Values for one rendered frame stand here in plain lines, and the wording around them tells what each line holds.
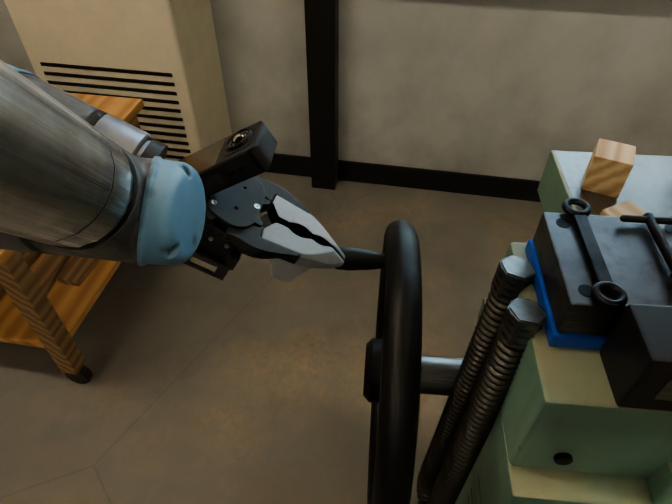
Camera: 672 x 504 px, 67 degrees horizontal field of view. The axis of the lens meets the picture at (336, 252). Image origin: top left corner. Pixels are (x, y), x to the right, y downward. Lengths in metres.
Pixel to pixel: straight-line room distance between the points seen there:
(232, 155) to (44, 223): 0.18
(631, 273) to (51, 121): 0.33
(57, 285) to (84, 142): 1.32
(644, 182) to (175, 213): 0.49
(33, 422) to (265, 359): 0.61
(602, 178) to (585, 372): 0.28
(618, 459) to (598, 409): 0.07
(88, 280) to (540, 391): 1.38
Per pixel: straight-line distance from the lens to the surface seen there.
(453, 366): 0.49
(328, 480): 1.32
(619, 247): 0.38
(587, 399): 0.34
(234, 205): 0.48
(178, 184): 0.35
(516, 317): 0.35
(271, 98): 1.97
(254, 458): 1.36
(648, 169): 0.67
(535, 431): 0.36
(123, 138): 0.48
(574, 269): 0.35
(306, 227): 0.50
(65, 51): 1.86
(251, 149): 0.42
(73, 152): 0.29
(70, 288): 1.58
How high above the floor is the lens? 1.23
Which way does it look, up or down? 44 degrees down
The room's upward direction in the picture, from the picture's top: straight up
